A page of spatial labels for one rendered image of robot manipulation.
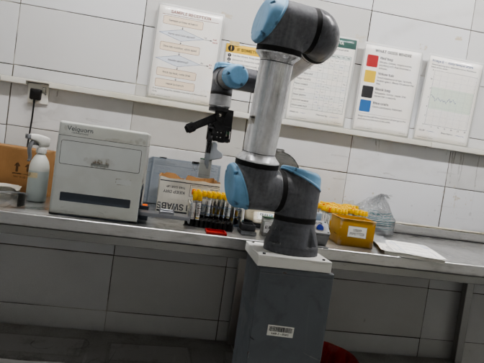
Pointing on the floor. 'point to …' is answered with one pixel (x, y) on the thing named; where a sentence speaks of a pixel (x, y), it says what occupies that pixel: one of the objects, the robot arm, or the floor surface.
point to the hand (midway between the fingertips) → (205, 164)
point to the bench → (42, 353)
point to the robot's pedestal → (281, 315)
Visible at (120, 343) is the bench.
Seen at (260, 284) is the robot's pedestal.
